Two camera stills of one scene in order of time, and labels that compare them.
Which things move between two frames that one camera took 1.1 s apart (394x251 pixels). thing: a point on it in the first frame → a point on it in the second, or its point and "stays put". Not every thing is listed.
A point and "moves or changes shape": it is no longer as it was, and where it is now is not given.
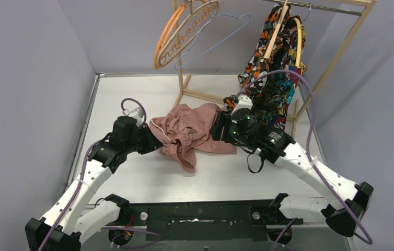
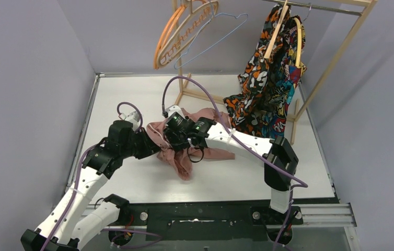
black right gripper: (223, 120) → (178, 145)
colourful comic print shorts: (287, 73) stays put
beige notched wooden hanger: (197, 20) stays put
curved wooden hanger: (299, 44) stays put
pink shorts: (186, 129) moves or changes shape
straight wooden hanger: (269, 49) stays put
